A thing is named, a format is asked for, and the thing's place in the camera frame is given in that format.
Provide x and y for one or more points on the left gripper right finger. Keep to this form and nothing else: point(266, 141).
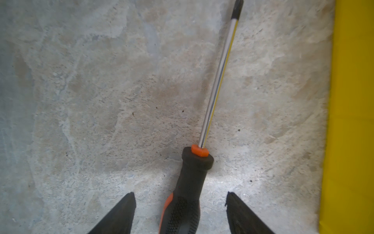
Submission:
point(241, 219)

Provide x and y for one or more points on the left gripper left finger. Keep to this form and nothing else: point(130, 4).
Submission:
point(119, 219)

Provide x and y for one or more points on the black orange handled screwdriver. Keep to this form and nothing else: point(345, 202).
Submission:
point(181, 212)

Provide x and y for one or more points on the yellow plastic bin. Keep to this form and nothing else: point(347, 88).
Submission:
point(347, 194)

